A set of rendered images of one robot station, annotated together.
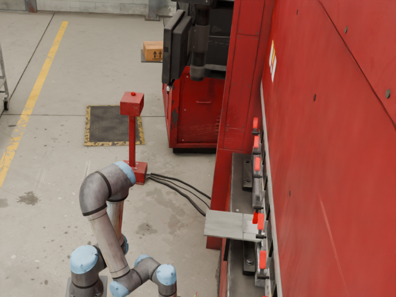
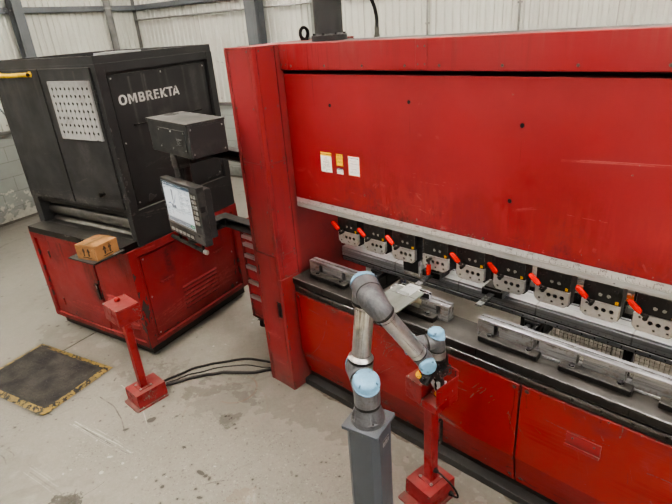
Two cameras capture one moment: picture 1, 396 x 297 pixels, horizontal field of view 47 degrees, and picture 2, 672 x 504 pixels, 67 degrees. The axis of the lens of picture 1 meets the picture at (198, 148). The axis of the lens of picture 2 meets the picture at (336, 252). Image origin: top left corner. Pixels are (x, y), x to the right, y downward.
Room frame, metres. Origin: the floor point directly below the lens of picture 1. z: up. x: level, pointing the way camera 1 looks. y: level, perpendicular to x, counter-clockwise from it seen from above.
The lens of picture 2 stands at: (0.25, 1.79, 2.39)
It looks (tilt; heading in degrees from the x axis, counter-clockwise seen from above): 24 degrees down; 312
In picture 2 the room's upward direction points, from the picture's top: 4 degrees counter-clockwise
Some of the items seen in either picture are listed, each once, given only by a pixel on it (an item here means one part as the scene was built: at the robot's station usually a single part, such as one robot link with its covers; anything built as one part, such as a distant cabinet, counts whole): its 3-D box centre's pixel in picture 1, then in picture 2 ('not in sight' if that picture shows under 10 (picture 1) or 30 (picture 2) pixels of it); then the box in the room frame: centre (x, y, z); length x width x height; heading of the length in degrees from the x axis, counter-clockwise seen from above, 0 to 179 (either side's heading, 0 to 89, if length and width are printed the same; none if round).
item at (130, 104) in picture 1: (132, 137); (133, 351); (3.32, 0.57, 0.41); 0.25 x 0.20 x 0.83; 88
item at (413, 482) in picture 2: not in sight; (426, 487); (1.29, 0.07, 0.06); 0.25 x 0.20 x 0.12; 79
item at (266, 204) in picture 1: (274, 209); (439, 253); (1.47, -0.34, 1.26); 0.15 x 0.09 x 0.17; 178
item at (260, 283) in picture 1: (261, 248); (420, 302); (1.59, -0.34, 0.92); 0.39 x 0.06 x 0.10; 178
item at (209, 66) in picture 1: (221, 80); (229, 227); (2.95, -0.12, 1.17); 0.40 x 0.24 x 0.07; 178
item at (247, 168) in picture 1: (247, 173); (329, 280); (2.24, -0.31, 0.89); 0.30 x 0.05 x 0.03; 178
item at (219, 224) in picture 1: (232, 225); (396, 298); (1.65, -0.20, 1.00); 0.26 x 0.18 x 0.01; 88
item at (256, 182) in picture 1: (257, 175); (340, 274); (2.19, -0.36, 0.92); 0.50 x 0.06 x 0.10; 178
